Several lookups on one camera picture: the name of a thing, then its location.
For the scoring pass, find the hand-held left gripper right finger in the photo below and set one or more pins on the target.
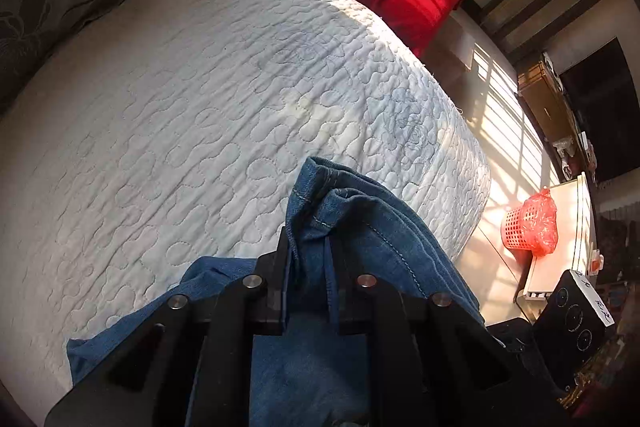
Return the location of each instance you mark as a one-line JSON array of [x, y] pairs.
[[350, 307]]

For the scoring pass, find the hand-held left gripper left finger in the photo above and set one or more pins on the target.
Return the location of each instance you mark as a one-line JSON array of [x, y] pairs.
[[270, 292]]

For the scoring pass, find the blue denim pants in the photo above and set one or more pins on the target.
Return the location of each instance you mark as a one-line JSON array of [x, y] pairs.
[[350, 217]]

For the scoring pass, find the white low table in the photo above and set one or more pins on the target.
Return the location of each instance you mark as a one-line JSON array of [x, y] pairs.
[[565, 227]]

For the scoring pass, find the red plastic basket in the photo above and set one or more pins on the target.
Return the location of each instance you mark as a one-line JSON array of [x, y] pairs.
[[517, 229]]

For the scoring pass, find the red plastic bag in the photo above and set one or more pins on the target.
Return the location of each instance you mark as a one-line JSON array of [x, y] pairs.
[[542, 212]]

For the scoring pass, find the black television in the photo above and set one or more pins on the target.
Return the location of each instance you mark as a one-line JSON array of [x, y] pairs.
[[605, 107]]

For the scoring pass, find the white quilted bed mattress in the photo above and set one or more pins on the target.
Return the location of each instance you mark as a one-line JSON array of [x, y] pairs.
[[200, 82]]

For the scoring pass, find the brown cardboard box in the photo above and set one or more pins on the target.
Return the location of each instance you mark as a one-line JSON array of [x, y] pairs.
[[542, 102]]

